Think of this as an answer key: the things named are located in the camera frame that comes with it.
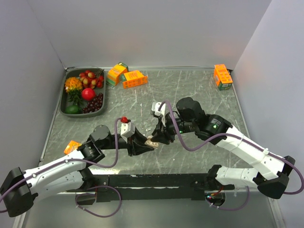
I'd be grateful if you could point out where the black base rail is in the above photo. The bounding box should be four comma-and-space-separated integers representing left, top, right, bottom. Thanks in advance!
65, 172, 236, 203

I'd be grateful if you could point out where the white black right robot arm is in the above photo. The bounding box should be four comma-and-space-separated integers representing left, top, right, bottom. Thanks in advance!
151, 97, 295, 199

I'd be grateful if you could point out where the beige earbud charging case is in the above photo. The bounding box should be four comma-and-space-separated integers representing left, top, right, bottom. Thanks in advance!
145, 136, 159, 148

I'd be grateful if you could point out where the green avocado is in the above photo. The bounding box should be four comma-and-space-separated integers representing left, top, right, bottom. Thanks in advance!
65, 105, 81, 114

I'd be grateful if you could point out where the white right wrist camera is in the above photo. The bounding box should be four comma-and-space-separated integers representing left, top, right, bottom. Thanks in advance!
151, 101, 171, 127

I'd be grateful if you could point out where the orange carton lying back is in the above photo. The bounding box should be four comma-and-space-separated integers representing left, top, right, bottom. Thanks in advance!
120, 70, 148, 89

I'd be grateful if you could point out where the orange green carton right corner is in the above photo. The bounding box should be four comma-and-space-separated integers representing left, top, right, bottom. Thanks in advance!
213, 64, 233, 90

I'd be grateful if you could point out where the dark green fruit tray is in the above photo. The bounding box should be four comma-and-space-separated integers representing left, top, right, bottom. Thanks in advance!
59, 68, 106, 118

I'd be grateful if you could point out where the orange green carton near left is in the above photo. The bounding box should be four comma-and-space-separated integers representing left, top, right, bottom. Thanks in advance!
64, 140, 82, 155

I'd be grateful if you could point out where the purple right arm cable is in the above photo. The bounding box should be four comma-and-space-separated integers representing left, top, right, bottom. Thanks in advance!
159, 100, 304, 211

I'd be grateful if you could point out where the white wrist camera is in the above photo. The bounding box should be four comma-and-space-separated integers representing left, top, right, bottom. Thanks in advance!
151, 101, 171, 127
120, 116, 135, 140

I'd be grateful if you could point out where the red apple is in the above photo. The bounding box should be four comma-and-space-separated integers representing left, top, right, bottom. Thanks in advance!
81, 88, 96, 101

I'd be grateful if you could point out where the orange green carton upright back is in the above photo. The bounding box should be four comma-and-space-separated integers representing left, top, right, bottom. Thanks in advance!
106, 62, 129, 86

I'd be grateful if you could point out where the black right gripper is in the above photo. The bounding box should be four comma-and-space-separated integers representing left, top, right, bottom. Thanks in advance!
151, 112, 197, 145

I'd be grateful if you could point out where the dark red grape bunch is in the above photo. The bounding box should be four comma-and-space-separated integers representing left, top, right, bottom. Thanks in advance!
82, 93, 104, 114

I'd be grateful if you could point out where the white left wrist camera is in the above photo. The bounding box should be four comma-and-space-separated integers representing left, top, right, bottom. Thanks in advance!
120, 116, 135, 140

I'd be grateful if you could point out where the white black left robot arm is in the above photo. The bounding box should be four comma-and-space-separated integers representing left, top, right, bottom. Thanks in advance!
0, 123, 158, 217

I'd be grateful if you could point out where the orange spiky fruit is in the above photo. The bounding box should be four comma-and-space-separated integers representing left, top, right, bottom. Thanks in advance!
64, 77, 83, 94

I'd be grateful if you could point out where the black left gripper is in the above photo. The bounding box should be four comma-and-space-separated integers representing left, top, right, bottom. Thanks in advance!
100, 126, 154, 156

